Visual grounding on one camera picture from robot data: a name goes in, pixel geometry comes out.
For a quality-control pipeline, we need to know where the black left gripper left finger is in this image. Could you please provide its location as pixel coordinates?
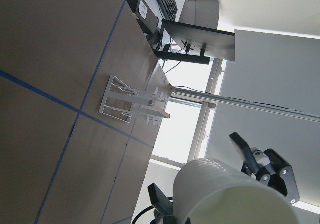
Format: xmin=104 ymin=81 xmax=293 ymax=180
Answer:
xmin=148 ymin=183 xmax=175 ymax=219

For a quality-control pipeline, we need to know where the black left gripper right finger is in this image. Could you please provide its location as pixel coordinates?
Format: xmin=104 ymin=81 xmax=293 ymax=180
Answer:
xmin=229 ymin=132 xmax=260 ymax=176

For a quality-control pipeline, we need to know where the white plastic cup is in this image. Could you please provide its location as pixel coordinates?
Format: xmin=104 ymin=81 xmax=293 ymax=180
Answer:
xmin=173 ymin=158 xmax=299 ymax=223

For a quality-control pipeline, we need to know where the black monitor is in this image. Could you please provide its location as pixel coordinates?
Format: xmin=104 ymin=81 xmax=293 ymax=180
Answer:
xmin=154 ymin=19 xmax=235 ymax=64

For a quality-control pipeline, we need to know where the white chair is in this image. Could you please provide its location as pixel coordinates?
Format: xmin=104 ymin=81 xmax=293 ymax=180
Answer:
xmin=179 ymin=0 xmax=220 ymax=29

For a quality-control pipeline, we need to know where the black power box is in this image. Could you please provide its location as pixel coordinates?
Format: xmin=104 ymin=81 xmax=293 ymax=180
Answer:
xmin=126 ymin=0 xmax=159 ymax=30

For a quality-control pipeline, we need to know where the aluminium frame post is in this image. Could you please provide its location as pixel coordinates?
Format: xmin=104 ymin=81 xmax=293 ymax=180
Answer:
xmin=172 ymin=87 xmax=320 ymax=122

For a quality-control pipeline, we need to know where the white wire cup rack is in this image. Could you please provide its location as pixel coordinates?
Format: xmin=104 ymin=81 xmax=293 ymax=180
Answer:
xmin=99 ymin=75 xmax=171 ymax=125

